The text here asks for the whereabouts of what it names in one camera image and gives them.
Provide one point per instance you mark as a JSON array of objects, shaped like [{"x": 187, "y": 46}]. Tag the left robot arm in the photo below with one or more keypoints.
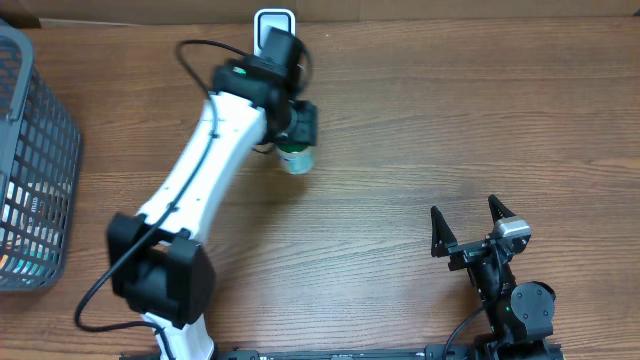
[{"x": 158, "y": 262}]

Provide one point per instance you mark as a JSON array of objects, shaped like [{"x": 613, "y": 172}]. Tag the white barcode scanner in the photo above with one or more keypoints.
[{"x": 267, "y": 18}]

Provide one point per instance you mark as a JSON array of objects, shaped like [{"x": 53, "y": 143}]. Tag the grey plastic mesh basket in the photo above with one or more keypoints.
[{"x": 39, "y": 138}]

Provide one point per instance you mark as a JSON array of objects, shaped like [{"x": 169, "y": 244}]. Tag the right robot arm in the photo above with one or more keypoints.
[{"x": 520, "y": 316}]

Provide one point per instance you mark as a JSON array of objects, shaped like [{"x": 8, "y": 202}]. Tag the green lid white jar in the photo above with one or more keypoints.
[{"x": 296, "y": 159}]

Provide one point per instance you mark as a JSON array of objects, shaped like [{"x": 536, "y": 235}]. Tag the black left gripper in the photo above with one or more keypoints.
[{"x": 306, "y": 131}]

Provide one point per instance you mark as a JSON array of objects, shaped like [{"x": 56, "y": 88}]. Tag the items inside basket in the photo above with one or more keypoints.
[{"x": 34, "y": 222}]

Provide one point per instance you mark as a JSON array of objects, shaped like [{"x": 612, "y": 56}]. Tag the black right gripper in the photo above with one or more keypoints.
[{"x": 446, "y": 243}]

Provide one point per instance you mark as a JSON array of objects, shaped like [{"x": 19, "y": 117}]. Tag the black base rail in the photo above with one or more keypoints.
[{"x": 340, "y": 354}]

